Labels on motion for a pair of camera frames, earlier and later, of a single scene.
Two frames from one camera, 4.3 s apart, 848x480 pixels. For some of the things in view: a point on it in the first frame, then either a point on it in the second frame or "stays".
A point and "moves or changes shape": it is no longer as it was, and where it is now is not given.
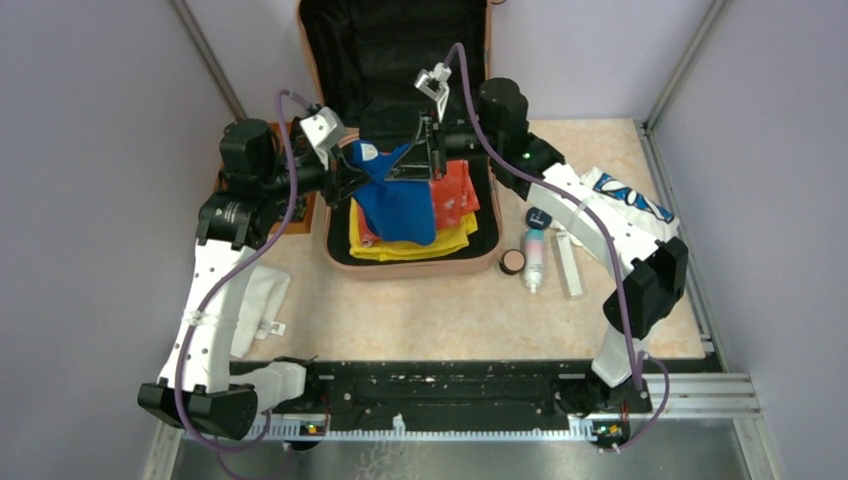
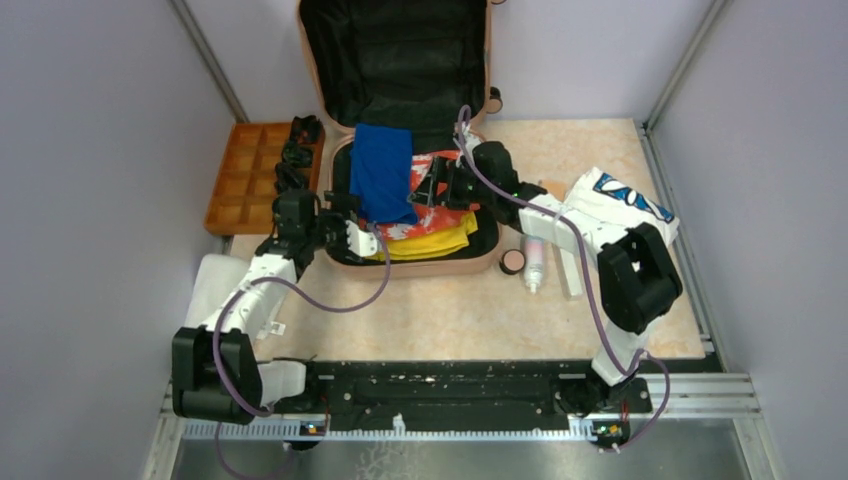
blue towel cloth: x=396 y=211 moves or changes shape
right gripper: x=419 y=162 → x=426 y=193
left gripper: x=341 y=175 → x=348 y=210
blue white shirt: x=639 y=207 stays
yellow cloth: x=447 y=241 stays
